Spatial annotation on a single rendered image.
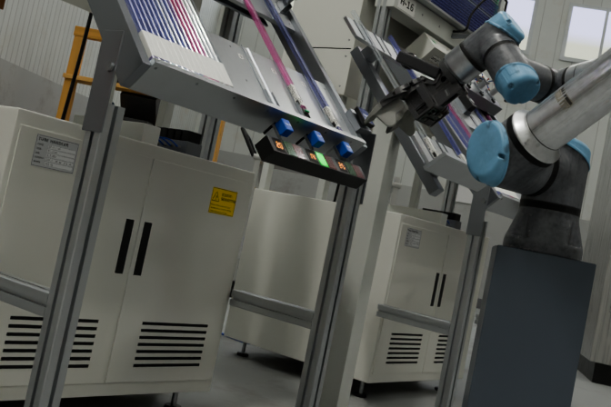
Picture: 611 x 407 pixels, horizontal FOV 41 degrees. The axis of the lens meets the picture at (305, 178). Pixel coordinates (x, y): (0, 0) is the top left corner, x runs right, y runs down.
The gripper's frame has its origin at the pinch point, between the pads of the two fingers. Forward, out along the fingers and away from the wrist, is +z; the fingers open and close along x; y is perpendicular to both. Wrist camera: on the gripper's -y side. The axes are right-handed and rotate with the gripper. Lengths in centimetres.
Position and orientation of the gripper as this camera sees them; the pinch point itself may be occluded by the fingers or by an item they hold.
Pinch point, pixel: (377, 123)
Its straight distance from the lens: 179.2
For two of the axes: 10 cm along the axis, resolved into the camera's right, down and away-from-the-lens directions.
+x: 5.9, 1.7, 7.9
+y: 3.9, 8.0, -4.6
